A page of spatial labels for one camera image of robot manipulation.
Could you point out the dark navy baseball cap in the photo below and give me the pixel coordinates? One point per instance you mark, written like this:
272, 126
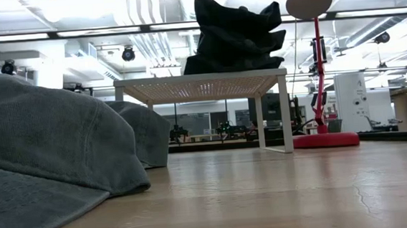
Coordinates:
225, 12
228, 63
241, 41

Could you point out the grey baseball cap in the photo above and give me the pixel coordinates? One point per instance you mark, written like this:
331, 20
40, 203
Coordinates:
147, 132
47, 139

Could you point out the black background robot arm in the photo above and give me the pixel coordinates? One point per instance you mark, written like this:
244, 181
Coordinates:
231, 130
178, 133

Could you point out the white perforated metal shelf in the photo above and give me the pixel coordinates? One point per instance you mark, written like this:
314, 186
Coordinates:
201, 77

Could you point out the black cabinet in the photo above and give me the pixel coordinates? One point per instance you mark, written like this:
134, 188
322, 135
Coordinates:
271, 113

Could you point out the black ceiling spotlight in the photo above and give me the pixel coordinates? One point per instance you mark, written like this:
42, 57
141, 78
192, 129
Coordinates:
383, 37
128, 54
8, 67

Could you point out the black overhead light bar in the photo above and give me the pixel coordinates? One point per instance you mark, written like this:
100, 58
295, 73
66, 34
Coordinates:
145, 28

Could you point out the red desk lamp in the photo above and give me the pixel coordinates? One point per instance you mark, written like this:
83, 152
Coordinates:
325, 140

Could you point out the grey bin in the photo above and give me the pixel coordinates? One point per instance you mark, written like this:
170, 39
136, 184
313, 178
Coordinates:
335, 126

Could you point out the white pillar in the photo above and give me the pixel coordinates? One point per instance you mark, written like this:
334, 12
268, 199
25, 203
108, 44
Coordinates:
351, 93

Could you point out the black aluminium table frame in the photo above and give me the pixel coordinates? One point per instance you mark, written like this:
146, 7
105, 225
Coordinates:
399, 137

